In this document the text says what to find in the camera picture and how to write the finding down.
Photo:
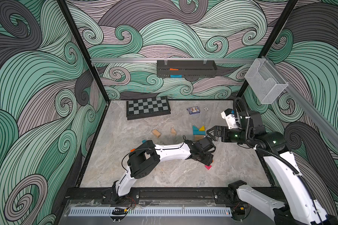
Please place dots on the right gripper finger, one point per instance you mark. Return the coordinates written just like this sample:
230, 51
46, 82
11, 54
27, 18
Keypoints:
214, 130
214, 137

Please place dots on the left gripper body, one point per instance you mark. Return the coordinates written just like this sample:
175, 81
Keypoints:
205, 159

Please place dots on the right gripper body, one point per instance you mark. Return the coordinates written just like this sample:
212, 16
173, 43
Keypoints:
234, 135

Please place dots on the wooden long block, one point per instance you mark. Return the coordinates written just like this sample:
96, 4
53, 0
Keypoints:
198, 137

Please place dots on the teal long block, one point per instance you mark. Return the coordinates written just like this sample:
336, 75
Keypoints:
199, 133

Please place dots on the teal triangle block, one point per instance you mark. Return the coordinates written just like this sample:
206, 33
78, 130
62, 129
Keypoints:
195, 129

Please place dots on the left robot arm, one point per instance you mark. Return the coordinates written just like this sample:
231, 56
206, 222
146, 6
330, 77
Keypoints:
143, 160

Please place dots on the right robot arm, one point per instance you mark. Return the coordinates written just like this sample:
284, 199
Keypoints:
301, 207

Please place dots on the playing card box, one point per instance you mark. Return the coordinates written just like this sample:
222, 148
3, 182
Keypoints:
193, 110

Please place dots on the small wooden triangle block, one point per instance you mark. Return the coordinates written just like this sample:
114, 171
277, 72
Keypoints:
173, 132

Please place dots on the wooden rectangular block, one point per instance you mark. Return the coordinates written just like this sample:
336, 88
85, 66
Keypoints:
156, 133

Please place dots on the clear acrylic holder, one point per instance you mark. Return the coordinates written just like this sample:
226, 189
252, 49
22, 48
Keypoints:
265, 80

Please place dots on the black grey chessboard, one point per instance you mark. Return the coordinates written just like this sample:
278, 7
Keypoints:
147, 107

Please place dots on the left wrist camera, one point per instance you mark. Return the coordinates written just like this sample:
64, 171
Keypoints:
205, 145

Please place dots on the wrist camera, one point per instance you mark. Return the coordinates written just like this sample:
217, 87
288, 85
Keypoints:
230, 118
205, 145

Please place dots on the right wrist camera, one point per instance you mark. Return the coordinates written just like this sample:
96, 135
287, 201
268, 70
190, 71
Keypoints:
230, 118

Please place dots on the aluminium wall rail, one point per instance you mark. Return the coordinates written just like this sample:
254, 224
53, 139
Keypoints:
154, 60

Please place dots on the black wall tray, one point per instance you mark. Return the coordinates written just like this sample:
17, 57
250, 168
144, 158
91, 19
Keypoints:
190, 70

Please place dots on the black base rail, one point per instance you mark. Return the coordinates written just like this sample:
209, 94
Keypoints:
136, 195

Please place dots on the white perforated cable duct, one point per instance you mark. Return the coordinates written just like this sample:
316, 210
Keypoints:
153, 211

